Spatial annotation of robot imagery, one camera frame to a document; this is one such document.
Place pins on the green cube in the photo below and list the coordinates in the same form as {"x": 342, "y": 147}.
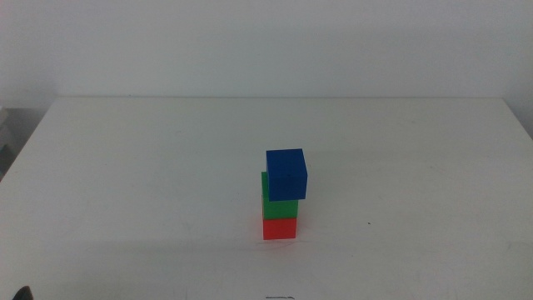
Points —
{"x": 280, "y": 210}

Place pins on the blue cube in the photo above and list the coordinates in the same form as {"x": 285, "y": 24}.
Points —
{"x": 286, "y": 175}

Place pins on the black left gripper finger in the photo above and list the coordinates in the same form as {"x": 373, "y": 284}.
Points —
{"x": 23, "y": 295}

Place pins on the red cube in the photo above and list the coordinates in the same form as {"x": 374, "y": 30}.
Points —
{"x": 280, "y": 229}

